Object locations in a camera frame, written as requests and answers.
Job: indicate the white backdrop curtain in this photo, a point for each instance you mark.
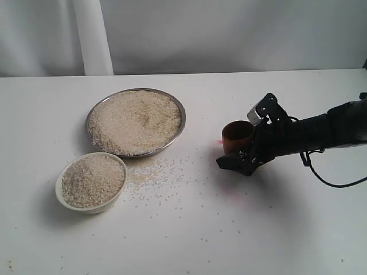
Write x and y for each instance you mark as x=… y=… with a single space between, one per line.
x=95 y=38

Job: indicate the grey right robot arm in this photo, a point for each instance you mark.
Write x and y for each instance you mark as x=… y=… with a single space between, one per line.
x=347 y=125

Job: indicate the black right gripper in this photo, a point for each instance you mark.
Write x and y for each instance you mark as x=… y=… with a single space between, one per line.
x=286 y=138

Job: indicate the round steel rice plate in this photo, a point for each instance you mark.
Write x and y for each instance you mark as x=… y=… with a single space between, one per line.
x=135 y=123

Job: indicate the brown wooden cup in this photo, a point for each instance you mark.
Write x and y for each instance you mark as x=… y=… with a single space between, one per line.
x=236 y=135

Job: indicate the white ceramic rice bowl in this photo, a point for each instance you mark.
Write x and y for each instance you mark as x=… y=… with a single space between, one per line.
x=92 y=183

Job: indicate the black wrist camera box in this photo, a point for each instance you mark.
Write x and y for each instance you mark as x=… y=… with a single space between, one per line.
x=268 y=107

